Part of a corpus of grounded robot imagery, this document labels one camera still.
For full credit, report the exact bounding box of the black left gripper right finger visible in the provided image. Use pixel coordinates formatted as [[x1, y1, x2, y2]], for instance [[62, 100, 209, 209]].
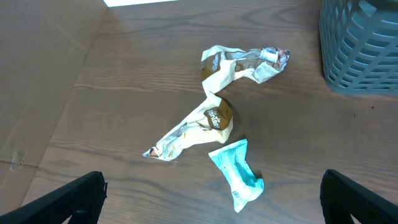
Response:
[[320, 169, 397, 224]]

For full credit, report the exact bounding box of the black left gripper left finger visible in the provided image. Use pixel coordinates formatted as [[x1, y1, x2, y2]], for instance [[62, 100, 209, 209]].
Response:
[[1, 171, 108, 224]]

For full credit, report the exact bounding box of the teal white small packet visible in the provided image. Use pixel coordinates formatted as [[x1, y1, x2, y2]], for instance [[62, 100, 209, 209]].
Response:
[[208, 139, 264, 213]]

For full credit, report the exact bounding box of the beige brown snack bag lower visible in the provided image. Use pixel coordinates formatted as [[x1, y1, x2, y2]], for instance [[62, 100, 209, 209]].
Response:
[[142, 93, 234, 162]]

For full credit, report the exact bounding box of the beige brown snack bag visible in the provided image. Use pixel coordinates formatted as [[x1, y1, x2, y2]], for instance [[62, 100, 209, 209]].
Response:
[[201, 45, 290, 95], [142, 93, 234, 162]]

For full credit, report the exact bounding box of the grey plastic mesh basket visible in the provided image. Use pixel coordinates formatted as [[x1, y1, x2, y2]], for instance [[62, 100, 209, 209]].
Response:
[[319, 0, 397, 96]]

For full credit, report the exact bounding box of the brown cardboard panel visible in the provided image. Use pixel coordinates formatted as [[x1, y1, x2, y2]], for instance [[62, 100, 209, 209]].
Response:
[[1, 0, 107, 213]]

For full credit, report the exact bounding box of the beige brown snack bag upper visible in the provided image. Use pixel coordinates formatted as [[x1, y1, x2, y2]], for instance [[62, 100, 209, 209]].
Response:
[[201, 45, 290, 95]]

